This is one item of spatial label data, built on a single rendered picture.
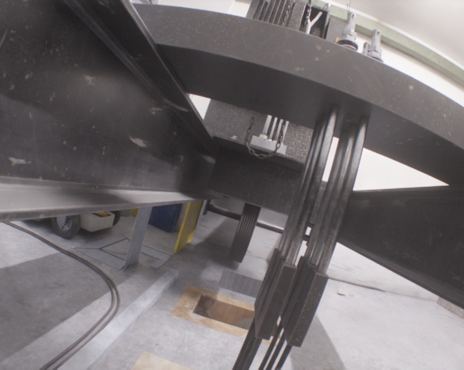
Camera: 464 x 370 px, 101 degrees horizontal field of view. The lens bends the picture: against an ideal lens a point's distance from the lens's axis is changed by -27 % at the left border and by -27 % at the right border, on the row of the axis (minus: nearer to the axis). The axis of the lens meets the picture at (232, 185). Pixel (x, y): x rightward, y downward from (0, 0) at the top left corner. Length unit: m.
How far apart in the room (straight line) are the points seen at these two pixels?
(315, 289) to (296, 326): 0.06
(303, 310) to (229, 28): 0.41
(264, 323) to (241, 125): 0.86
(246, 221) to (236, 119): 0.69
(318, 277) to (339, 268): 2.15
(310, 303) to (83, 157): 0.40
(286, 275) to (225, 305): 0.88
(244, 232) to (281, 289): 1.22
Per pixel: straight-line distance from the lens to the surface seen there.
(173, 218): 2.18
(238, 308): 1.24
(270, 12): 1.53
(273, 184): 1.16
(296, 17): 1.53
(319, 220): 0.47
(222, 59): 0.37
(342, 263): 2.53
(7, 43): 0.30
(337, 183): 0.43
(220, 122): 1.11
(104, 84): 0.43
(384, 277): 2.77
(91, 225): 1.48
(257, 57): 0.36
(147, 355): 0.77
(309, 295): 0.39
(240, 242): 1.62
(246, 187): 1.16
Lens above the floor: 0.50
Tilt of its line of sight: 1 degrees up
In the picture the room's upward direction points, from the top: 18 degrees clockwise
